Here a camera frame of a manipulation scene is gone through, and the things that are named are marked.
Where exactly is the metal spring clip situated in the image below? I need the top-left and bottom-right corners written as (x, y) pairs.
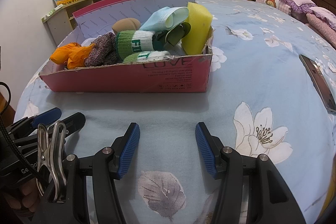
top-left (37, 120), bottom-right (67, 203)

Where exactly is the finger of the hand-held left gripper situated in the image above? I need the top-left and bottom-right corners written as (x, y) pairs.
top-left (13, 112), bottom-right (86, 147)
top-left (12, 108), bottom-right (62, 132)

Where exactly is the yellow sponge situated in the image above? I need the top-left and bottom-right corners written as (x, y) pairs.
top-left (181, 2), bottom-right (213, 55)

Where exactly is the beige shelf unit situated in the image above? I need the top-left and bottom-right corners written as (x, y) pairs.
top-left (41, 0), bottom-right (113, 47)

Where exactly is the blue face mask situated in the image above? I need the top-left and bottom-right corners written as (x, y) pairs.
top-left (139, 7), bottom-right (190, 30)

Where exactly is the green and white packet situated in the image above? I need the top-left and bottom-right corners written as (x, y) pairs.
top-left (45, 4), bottom-right (63, 17)

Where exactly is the green hair clip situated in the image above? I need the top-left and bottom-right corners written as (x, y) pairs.
top-left (154, 22), bottom-right (191, 47)

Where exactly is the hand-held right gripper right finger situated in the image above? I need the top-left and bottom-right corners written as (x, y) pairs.
top-left (195, 122), bottom-right (306, 224)

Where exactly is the person's left hand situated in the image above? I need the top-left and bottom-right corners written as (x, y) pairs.
top-left (3, 178), bottom-right (42, 216)

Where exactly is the orange plastic bag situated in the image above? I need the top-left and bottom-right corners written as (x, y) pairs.
top-left (50, 42), bottom-right (95, 69)

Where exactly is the pink makeup sponge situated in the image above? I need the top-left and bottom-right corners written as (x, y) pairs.
top-left (112, 18), bottom-right (140, 37)

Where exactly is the purple knitted sock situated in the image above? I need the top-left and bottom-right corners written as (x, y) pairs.
top-left (84, 32), bottom-right (118, 67)

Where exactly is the black cable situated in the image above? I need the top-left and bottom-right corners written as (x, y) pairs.
top-left (0, 82), bottom-right (40, 180)

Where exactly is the green and white sock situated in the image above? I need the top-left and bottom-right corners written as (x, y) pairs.
top-left (122, 50), bottom-right (171, 64)
top-left (115, 29), bottom-right (155, 60)

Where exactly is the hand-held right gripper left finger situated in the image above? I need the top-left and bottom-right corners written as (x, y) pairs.
top-left (31, 122), bottom-right (141, 224)

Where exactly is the pink cardboard box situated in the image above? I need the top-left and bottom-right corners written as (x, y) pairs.
top-left (39, 0), bottom-right (213, 93)

